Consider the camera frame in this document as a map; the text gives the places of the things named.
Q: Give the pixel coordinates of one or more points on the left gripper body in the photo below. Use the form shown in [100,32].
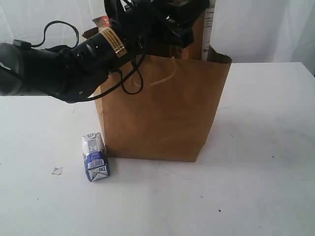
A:
[163,21]

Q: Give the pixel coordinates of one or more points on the brown pouch orange label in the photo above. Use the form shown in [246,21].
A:
[101,22]

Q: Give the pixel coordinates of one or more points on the spaghetti packet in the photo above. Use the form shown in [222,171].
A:
[204,32]

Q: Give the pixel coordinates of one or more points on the small milk carton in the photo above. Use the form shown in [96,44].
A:
[95,157]

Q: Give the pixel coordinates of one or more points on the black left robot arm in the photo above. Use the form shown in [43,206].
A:
[72,74]

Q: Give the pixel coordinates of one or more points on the brown paper bag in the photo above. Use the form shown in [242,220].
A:
[166,111]

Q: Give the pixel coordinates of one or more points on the small clear plastic scrap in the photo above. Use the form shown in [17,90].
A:
[57,171]

